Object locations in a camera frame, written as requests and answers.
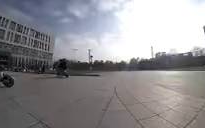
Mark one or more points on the pole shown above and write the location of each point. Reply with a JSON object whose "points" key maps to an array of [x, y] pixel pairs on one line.
{"points": [[89, 56]]}

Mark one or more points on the row of trees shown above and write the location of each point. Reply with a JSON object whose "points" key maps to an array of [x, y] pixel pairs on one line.
{"points": [[123, 64]]}

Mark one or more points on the low dark step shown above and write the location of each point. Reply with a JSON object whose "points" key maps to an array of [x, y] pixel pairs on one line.
{"points": [[80, 74]]}

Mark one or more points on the grey paved plaza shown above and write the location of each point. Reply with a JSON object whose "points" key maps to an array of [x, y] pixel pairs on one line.
{"points": [[90, 100]]}

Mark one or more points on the person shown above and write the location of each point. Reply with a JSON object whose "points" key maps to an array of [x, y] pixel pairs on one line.
{"points": [[62, 66]]}

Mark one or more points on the distant pale building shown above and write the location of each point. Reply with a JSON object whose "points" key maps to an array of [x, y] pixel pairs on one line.
{"points": [[173, 54]]}

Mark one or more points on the white grid-front building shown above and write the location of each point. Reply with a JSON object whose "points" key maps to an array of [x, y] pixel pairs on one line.
{"points": [[20, 41]]}

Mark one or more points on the motor scooter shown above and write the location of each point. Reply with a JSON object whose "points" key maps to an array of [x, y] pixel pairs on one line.
{"points": [[3, 80]]}

